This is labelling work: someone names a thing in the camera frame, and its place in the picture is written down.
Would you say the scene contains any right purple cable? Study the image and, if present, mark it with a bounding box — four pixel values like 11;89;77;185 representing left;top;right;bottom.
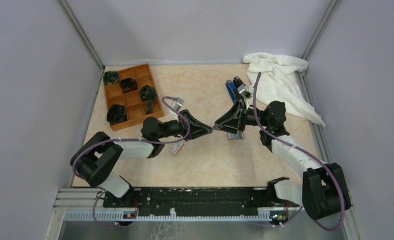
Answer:
251;71;346;232

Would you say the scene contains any dark rolled tie front left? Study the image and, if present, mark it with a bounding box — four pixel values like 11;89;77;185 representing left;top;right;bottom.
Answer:
103;70;120;86

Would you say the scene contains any dark rolled tie front right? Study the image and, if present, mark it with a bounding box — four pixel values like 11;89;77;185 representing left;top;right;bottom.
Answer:
106;104;128;125

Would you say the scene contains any purple cable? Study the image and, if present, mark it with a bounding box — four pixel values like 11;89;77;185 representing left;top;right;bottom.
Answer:
251;71;346;232
71;96;191;229

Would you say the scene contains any white towel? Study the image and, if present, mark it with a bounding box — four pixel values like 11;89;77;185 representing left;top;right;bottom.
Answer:
243;52;325;127

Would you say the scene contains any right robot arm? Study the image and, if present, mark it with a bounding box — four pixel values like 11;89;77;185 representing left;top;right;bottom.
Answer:
214;101;351;221

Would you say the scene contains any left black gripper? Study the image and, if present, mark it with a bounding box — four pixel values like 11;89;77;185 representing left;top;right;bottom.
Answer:
157;109;212;142

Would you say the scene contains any red white staple box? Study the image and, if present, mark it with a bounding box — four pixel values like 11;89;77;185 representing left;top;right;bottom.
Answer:
169;141;184;155

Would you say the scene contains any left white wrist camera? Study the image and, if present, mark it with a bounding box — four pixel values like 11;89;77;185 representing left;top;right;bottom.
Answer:
170;97;184;118

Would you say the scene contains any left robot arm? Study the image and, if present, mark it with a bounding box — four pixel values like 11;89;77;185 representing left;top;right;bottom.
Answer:
70;110;213;207

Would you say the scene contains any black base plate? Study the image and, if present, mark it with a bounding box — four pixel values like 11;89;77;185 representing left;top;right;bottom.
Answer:
103;187;296;217

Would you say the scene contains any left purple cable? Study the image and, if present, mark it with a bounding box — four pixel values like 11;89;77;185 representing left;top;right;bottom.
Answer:
71;96;191;229

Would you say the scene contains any black stapler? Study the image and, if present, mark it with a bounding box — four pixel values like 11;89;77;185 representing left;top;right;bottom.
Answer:
232;76;245;88

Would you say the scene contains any dark rolled tie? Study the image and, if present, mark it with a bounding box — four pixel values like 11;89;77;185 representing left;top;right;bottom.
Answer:
103;70;120;86
140;85;157;102
120;77;138;94
106;104;128;125

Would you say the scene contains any dark rolled tie back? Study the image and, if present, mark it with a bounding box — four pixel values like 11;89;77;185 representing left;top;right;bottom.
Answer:
140;85;157;102

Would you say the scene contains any orange wooden divided tray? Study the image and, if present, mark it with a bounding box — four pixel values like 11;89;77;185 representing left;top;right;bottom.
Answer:
103;63;164;131

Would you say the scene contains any aluminium frame rail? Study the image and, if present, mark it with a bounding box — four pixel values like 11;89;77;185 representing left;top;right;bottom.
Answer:
44;187;363;240

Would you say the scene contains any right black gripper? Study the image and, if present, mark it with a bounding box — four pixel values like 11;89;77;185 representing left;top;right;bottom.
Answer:
215;99;270;135

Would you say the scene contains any dark rolled tie middle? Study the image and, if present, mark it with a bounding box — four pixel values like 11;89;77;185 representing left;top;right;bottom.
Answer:
120;77;138;94

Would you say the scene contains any blue stapler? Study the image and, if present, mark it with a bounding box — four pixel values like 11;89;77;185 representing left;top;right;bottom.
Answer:
225;79;240;103

